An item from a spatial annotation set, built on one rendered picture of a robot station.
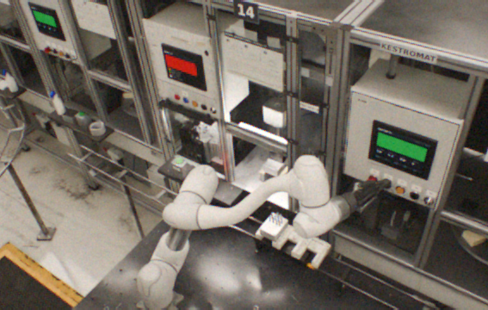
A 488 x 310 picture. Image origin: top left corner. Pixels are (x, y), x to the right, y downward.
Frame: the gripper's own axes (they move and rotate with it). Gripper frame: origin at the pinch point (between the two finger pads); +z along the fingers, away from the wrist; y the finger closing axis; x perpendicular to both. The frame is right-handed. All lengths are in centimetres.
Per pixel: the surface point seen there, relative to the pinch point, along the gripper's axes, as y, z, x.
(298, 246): 53, -9, -49
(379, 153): -7.0, 8.2, -8.7
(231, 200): 39, -21, -92
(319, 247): 56, 0, -43
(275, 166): 27, 7, -85
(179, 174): 27, -36, -121
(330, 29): -58, -2, -21
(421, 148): -12.9, 12.9, 7.5
